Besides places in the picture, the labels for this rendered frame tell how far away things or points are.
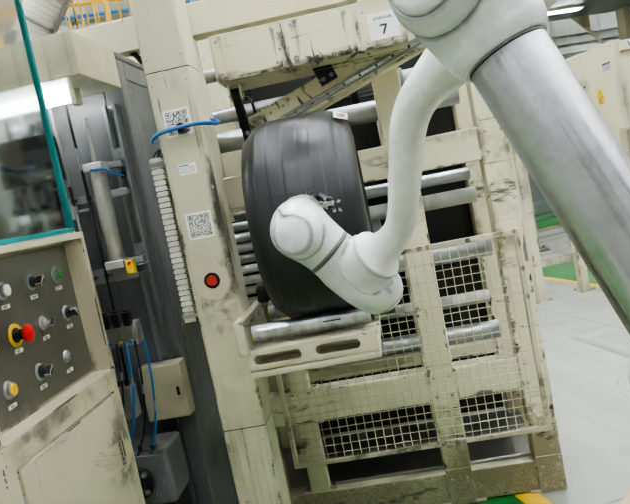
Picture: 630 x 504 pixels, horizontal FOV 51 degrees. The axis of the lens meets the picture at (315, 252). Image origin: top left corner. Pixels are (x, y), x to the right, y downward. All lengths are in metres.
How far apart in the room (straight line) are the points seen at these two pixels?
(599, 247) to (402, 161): 0.43
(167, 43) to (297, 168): 0.54
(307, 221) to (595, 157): 0.57
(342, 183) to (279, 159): 0.17
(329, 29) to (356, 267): 1.07
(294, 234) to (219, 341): 0.80
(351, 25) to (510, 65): 1.36
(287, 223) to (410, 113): 0.30
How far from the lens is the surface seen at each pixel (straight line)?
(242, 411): 1.98
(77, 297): 1.85
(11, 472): 1.44
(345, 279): 1.25
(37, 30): 2.42
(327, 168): 1.65
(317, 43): 2.13
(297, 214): 1.20
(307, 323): 1.80
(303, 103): 2.24
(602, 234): 0.79
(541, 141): 0.80
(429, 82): 1.06
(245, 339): 1.80
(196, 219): 1.90
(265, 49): 2.15
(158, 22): 1.96
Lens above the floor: 1.26
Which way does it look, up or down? 5 degrees down
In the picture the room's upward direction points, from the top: 11 degrees counter-clockwise
